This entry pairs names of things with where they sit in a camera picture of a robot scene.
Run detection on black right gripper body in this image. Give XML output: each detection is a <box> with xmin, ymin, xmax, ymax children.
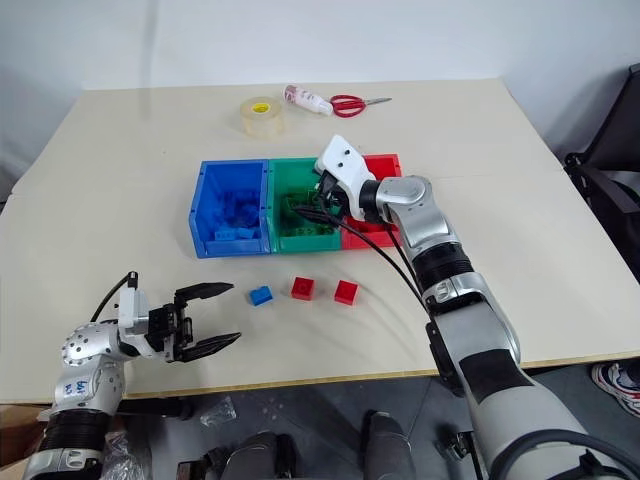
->
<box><xmin>314</xmin><ymin>170</ymin><xmax>352</xmax><ymax>222</ymax></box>

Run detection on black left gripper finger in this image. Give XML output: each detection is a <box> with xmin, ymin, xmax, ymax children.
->
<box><xmin>173</xmin><ymin>282</ymin><xmax>235</xmax><ymax>308</ymax></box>
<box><xmin>175</xmin><ymin>331</ymin><xmax>243</xmax><ymax>364</ymax></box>

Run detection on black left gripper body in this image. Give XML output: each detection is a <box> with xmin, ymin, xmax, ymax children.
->
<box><xmin>147</xmin><ymin>301</ymin><xmax>196</xmax><ymax>363</ymax></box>

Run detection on green toy block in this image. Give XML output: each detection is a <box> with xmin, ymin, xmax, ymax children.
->
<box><xmin>293</xmin><ymin>221</ymin><xmax>337</xmax><ymax>240</ymax></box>
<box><xmin>284</xmin><ymin>191</ymin><xmax>316</xmax><ymax>222</ymax></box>

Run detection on green plastic bin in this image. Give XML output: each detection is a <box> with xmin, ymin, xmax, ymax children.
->
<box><xmin>264</xmin><ymin>156</ymin><xmax>344</xmax><ymax>254</ymax></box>

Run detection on red plastic bin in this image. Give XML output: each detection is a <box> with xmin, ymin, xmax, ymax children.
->
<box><xmin>340</xmin><ymin>152</ymin><xmax>404</xmax><ymax>251</ymax></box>

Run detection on clear plastic bag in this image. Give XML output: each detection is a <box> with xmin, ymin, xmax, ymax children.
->
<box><xmin>199</xmin><ymin>396</ymin><xmax>239</xmax><ymax>429</ymax></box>
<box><xmin>101</xmin><ymin>431</ymin><xmax>153</xmax><ymax>480</ymax></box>

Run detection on red toy block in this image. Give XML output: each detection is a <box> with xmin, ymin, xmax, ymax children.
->
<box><xmin>333</xmin><ymin>279</ymin><xmax>362</xmax><ymax>306</ymax></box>
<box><xmin>290</xmin><ymin>275</ymin><xmax>318</xmax><ymax>302</ymax></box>

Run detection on blue plastic bin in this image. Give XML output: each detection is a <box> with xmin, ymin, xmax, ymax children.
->
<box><xmin>188</xmin><ymin>158</ymin><xmax>273</xmax><ymax>260</ymax></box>

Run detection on white printed tube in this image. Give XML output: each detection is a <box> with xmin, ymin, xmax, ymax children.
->
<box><xmin>282</xmin><ymin>83</ymin><xmax>335</xmax><ymax>118</ymax></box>

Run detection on clear packing tape roll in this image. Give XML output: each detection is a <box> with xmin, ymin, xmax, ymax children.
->
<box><xmin>237</xmin><ymin>96</ymin><xmax>288</xmax><ymax>138</ymax></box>

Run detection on dark rounded shape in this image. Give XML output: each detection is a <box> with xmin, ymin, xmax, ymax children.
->
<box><xmin>361</xmin><ymin>409</ymin><xmax>419</xmax><ymax>480</ymax></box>
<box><xmin>201</xmin><ymin>431</ymin><xmax>297</xmax><ymax>480</ymax></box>

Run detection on black clamp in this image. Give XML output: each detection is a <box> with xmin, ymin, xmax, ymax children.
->
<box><xmin>433</xmin><ymin>428</ymin><xmax>485</xmax><ymax>480</ymax></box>

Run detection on black chair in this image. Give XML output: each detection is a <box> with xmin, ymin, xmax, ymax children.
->
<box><xmin>563</xmin><ymin>63</ymin><xmax>640</xmax><ymax>285</ymax></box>

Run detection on white red sneaker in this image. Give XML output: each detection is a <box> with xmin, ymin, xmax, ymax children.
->
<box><xmin>590</xmin><ymin>360</ymin><xmax>640</xmax><ymax>417</ymax></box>

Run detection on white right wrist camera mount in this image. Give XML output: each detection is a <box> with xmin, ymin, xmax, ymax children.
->
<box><xmin>314</xmin><ymin>134</ymin><xmax>380</xmax><ymax>222</ymax></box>

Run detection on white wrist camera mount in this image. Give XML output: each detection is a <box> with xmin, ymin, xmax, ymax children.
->
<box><xmin>117</xmin><ymin>287</ymin><xmax>162</xmax><ymax>359</ymax></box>
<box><xmin>314</xmin><ymin>134</ymin><xmax>380</xmax><ymax>222</ymax></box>

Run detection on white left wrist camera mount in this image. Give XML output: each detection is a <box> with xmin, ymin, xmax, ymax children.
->
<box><xmin>117</xmin><ymin>287</ymin><xmax>162</xmax><ymax>359</ymax></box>

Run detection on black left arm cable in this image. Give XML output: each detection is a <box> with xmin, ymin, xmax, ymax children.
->
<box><xmin>89</xmin><ymin>271</ymin><xmax>140</xmax><ymax>322</ymax></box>

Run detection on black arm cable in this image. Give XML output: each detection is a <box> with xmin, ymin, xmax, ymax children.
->
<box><xmin>324</xmin><ymin>212</ymin><xmax>466</xmax><ymax>399</ymax></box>
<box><xmin>89</xmin><ymin>271</ymin><xmax>140</xmax><ymax>322</ymax></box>

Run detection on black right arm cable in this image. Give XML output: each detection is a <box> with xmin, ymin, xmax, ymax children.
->
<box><xmin>324</xmin><ymin>212</ymin><xmax>466</xmax><ymax>399</ymax></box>

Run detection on red handled scissors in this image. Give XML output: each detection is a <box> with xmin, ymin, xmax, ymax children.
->
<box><xmin>329</xmin><ymin>93</ymin><xmax>393</xmax><ymax>120</ymax></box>

